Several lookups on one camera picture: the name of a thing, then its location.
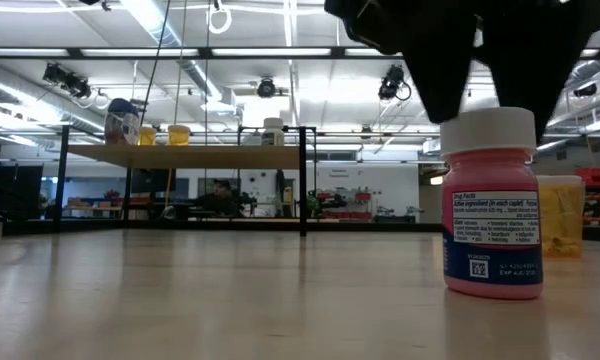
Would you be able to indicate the amber pill bottle white cap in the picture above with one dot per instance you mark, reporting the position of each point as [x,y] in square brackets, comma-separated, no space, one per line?
[564,220]
[179,136]
[148,136]

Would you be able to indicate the black partition panel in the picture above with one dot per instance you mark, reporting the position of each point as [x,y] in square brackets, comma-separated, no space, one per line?
[10,192]

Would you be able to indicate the wooden shelf black metal legs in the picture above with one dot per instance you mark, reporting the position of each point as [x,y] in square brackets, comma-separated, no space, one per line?
[190,156]

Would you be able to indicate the black ceiling-mounted device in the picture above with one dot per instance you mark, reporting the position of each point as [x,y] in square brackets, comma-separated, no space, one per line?
[67,80]
[392,82]
[266,87]
[585,90]

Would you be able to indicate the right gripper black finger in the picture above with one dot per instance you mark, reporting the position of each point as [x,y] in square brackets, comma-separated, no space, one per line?
[530,75]
[442,80]

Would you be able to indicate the pink medicine bottle white cap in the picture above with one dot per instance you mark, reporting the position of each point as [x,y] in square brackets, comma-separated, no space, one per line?
[491,175]

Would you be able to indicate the blue-capped medicine bottle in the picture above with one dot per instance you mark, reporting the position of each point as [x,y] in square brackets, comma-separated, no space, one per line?
[122,125]

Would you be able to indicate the white ceiling air duct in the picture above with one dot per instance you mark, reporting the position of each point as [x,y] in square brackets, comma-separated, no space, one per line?
[210,87]

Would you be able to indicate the silver ventilation duct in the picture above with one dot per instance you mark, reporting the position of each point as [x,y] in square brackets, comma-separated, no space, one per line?
[25,97]

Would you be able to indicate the black monitor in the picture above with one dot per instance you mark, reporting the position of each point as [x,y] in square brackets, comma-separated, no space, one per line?
[152,181]

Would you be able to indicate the small green plant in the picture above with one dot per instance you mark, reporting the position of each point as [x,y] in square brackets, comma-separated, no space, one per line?
[312,204]

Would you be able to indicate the table with boxes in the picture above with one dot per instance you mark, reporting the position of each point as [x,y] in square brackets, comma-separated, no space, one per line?
[87,202]

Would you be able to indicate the person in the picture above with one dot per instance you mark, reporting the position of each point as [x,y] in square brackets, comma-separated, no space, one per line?
[221,200]

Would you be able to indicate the long linear ceiling light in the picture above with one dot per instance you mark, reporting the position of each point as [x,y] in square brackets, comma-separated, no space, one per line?
[290,75]
[270,52]

